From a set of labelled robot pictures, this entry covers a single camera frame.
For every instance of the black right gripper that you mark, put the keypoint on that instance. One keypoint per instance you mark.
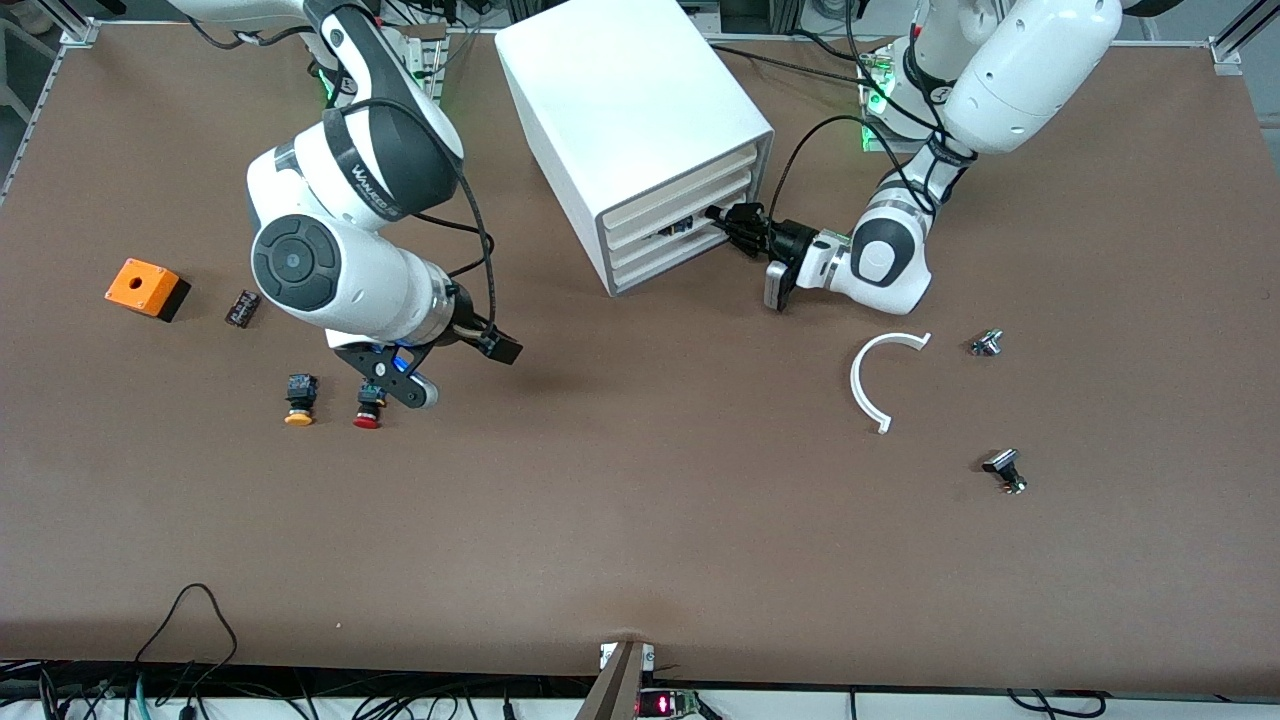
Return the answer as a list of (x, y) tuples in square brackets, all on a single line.
[(478, 337)]

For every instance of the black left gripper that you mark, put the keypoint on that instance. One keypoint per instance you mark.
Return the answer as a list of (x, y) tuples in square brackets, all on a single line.
[(789, 240)]

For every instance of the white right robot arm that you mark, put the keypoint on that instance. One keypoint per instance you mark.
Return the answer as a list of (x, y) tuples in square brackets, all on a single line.
[(330, 260)]

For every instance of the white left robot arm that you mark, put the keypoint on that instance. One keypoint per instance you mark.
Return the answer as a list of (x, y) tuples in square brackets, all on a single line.
[(1000, 80)]

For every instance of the red push button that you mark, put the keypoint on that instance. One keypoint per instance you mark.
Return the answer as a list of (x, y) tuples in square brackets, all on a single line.
[(367, 415)]

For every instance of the yellow push button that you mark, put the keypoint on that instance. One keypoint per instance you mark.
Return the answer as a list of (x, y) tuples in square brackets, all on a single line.
[(300, 395)]

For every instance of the white curved plastic arc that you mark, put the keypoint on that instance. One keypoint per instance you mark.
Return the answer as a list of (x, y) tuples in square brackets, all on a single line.
[(855, 382)]

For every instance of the small black contact block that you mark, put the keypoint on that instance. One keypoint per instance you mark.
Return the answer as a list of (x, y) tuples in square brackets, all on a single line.
[(243, 308)]

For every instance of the device with red display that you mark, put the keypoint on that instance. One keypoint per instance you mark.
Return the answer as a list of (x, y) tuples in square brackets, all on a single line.
[(668, 704)]

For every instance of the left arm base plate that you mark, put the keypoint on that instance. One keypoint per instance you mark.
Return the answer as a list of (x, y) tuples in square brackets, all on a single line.
[(872, 125)]

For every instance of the silver knob switch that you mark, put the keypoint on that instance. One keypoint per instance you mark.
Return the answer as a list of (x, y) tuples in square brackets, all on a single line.
[(985, 343)]

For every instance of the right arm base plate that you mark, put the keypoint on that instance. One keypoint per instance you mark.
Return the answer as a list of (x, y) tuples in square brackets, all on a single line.
[(425, 60)]

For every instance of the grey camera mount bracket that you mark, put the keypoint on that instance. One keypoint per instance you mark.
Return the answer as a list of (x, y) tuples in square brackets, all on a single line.
[(615, 685)]

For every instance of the orange button enclosure box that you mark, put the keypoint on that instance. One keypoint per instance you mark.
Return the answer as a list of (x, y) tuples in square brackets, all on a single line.
[(140, 285)]

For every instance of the aluminium frame corner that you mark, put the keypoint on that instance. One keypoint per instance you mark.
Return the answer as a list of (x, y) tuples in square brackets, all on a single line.
[(75, 30), (1235, 45)]

